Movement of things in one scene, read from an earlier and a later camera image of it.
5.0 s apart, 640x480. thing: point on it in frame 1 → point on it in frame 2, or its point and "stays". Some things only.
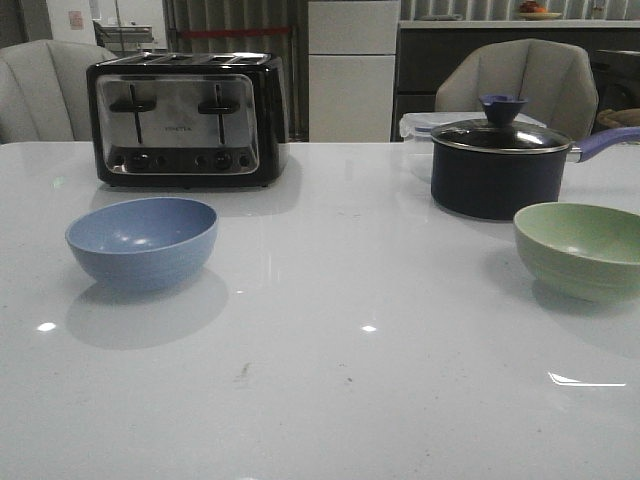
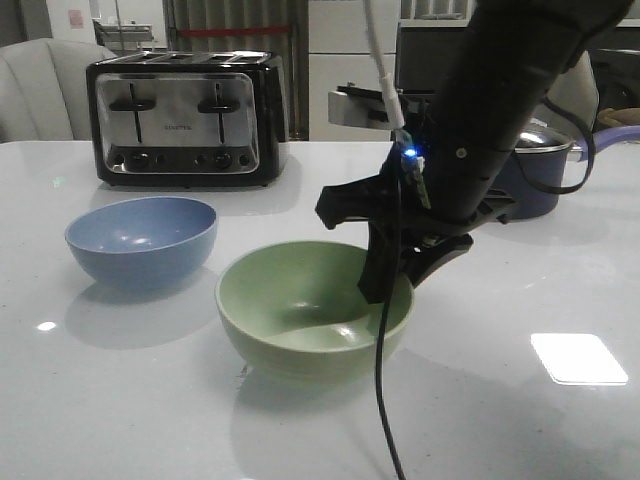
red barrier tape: [233, 32] stays
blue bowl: [144, 243] stays
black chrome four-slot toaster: [189, 119] stays
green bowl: [586, 250] → [295, 310]
